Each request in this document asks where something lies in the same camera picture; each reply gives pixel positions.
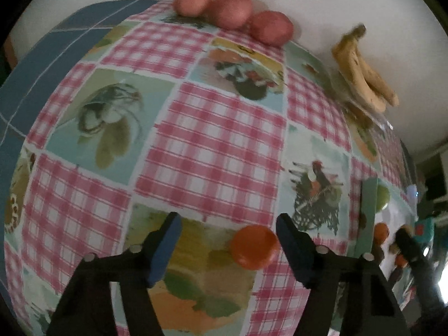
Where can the clear plastic tray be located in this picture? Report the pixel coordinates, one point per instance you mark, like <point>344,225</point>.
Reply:
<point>336,89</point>

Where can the checkered printed tablecloth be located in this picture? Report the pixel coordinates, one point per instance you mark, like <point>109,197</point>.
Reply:
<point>210,140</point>

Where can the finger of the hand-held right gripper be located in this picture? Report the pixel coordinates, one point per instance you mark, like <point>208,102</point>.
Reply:
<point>413,252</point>

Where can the bunch of yellow bananas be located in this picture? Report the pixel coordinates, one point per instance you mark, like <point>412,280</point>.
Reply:
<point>376,81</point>

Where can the green apple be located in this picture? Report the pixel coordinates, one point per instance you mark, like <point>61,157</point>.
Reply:
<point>382,197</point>

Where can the white tray with green rim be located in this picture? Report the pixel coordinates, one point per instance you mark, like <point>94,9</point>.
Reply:
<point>367,210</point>

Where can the brown kiwi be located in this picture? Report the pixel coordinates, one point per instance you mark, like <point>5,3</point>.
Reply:
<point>393,248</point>

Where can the orange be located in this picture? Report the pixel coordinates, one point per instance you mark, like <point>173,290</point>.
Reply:
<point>401,261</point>
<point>253,248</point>
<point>380,232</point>

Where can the small red apple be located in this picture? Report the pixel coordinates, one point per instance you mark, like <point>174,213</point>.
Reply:
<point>191,1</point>

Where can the white plastic device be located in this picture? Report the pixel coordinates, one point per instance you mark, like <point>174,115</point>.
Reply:
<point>412,191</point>

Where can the large red apple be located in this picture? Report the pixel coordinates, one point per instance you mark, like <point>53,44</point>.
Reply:
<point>271,28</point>

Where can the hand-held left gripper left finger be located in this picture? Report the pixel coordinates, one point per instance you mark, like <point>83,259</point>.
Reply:
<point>164,252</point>

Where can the medium red apple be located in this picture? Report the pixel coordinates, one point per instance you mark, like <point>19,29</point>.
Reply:
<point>231,11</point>

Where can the spotted yellow banana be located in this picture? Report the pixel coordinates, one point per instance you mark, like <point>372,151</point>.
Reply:
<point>350,75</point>

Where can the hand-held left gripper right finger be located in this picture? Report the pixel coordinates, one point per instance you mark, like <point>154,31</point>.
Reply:
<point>295,252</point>

